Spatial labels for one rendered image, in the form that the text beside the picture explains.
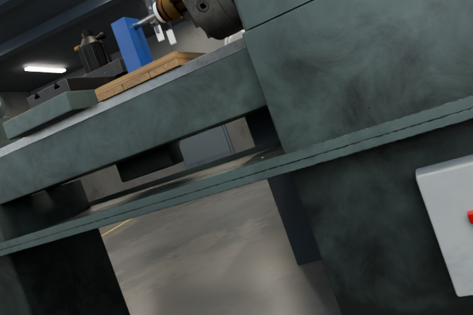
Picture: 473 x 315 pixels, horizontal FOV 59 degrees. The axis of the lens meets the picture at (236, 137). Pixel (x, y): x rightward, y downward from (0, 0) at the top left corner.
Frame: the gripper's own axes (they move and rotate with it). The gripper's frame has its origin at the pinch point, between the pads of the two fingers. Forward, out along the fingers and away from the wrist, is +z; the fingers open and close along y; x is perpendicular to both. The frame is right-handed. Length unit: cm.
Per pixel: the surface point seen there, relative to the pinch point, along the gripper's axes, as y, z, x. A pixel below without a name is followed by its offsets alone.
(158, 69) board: -77, 27, -22
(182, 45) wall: 773, -181, 250
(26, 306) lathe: -66, 84, 60
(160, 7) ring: -63, 7, -24
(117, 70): -52, 17, 2
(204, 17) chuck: -72, 18, -39
